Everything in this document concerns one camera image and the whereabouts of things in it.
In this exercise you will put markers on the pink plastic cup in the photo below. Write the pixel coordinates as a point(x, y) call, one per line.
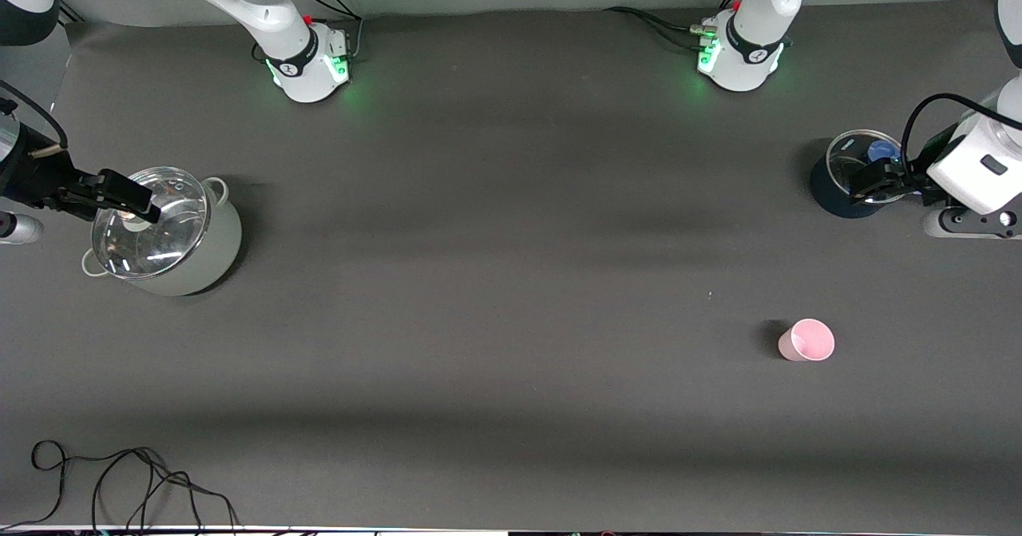
point(808, 340)

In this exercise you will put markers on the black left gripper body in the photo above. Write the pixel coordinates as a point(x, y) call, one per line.
point(909, 178)

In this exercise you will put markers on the dark grey table mat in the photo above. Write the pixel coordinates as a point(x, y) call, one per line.
point(511, 280)

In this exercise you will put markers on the glass pot lid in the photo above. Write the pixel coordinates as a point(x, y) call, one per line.
point(160, 240)

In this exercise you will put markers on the black aluminium frame bar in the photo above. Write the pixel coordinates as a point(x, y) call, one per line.
point(72, 15)

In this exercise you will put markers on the pale green cooking pot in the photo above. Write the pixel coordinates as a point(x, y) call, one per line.
point(207, 256)

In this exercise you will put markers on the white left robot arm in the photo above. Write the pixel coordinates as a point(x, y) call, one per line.
point(750, 49)

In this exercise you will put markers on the glass saucepan lid blue knob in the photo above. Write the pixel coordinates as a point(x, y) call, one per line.
point(846, 156)

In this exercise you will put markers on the dark blue saucepan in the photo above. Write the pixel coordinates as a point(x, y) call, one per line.
point(830, 196)

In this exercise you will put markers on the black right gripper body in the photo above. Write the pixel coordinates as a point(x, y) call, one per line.
point(32, 176)

